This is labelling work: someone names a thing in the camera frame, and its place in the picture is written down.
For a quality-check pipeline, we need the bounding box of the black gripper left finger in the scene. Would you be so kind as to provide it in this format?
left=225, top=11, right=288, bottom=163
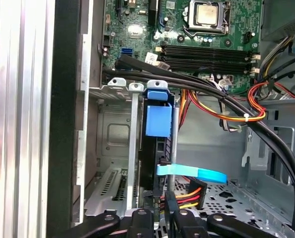
left=70, top=190, right=161, bottom=238

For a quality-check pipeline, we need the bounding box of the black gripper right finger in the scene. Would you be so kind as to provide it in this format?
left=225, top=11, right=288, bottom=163
left=163, top=191, right=277, bottom=238

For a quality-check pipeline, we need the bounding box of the orange red power wire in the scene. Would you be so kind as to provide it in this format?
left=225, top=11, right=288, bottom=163
left=159, top=176, right=208, bottom=211

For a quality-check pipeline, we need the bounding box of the blue SATA wire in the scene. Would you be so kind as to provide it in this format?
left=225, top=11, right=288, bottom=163
left=156, top=161, right=228, bottom=184

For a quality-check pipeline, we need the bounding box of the hard disk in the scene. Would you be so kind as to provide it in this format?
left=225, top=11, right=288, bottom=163
left=137, top=88, right=175, bottom=199

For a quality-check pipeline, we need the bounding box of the metal disk bay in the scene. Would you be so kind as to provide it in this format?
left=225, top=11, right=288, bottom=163
left=87, top=78, right=180, bottom=216

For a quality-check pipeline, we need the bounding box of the black PC case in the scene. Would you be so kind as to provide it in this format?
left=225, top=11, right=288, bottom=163
left=47, top=0, right=295, bottom=238

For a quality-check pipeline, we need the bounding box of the grey optical drive cage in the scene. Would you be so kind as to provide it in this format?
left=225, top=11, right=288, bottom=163
left=241, top=96, right=295, bottom=189

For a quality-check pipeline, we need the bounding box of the black RAM slot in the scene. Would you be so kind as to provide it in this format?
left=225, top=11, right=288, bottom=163
left=159, top=44, right=254, bottom=58
left=159, top=57, right=254, bottom=72

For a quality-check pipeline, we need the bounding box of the green motherboard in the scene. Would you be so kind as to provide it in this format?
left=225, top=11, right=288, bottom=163
left=101, top=0, right=262, bottom=97

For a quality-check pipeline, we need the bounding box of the CPU socket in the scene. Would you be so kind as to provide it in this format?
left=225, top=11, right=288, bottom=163
left=182, top=0, right=232, bottom=38

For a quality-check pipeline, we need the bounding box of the silver CPU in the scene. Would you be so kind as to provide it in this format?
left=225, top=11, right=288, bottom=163
left=196, top=3, right=219, bottom=25

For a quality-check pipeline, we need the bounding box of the grey power supply unit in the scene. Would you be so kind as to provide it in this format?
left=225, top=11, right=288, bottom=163
left=260, top=0, right=295, bottom=43

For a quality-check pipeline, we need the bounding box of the short orange wire bundle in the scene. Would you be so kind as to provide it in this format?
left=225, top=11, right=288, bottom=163
left=177, top=89, right=188, bottom=131

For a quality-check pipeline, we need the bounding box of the orange red yellow wire bundle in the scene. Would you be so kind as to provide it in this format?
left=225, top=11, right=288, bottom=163
left=187, top=83, right=295, bottom=129

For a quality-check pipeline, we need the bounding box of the black cable bundle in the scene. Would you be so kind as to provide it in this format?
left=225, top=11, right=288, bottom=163
left=102, top=55, right=295, bottom=238

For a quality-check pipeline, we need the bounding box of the white cable label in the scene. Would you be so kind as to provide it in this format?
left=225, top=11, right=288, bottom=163
left=144, top=51, right=158, bottom=62

